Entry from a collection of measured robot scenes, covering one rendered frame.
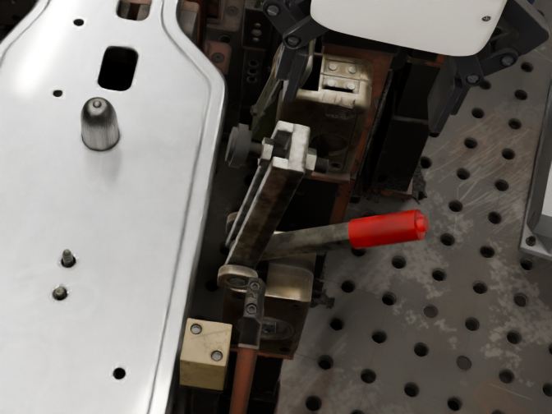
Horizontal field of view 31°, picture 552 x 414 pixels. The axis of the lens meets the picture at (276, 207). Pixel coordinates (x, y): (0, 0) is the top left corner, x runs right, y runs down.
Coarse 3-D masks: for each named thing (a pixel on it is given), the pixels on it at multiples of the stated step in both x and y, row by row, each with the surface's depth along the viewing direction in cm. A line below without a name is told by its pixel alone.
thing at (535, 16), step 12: (516, 0) 53; (504, 12) 54; (516, 12) 54; (528, 12) 54; (516, 24) 54; (528, 24) 54; (540, 24) 54; (504, 36) 56; (516, 36) 55; (528, 36) 55; (540, 36) 55; (516, 48) 56; (528, 48) 56
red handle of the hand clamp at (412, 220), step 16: (336, 224) 72; (352, 224) 71; (368, 224) 70; (384, 224) 69; (400, 224) 69; (416, 224) 69; (272, 240) 74; (288, 240) 73; (304, 240) 73; (320, 240) 72; (336, 240) 71; (352, 240) 71; (368, 240) 70; (384, 240) 70; (400, 240) 69; (416, 240) 69; (272, 256) 74
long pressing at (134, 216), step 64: (64, 0) 95; (0, 64) 91; (64, 64) 91; (192, 64) 92; (0, 128) 87; (64, 128) 88; (128, 128) 88; (192, 128) 89; (0, 192) 84; (64, 192) 84; (128, 192) 85; (192, 192) 85; (0, 256) 81; (128, 256) 82; (192, 256) 82; (0, 320) 78; (64, 320) 78; (128, 320) 79; (0, 384) 75; (64, 384) 76; (128, 384) 76
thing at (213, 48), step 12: (192, 0) 119; (204, 0) 119; (204, 12) 121; (204, 24) 123; (204, 36) 126; (204, 48) 128; (216, 48) 131; (228, 48) 131; (216, 60) 130; (228, 60) 130
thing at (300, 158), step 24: (240, 144) 62; (264, 144) 63; (288, 144) 64; (264, 168) 67; (288, 168) 62; (312, 168) 63; (264, 192) 65; (288, 192) 64; (240, 216) 73; (264, 216) 67; (240, 240) 71; (264, 240) 70; (240, 264) 74
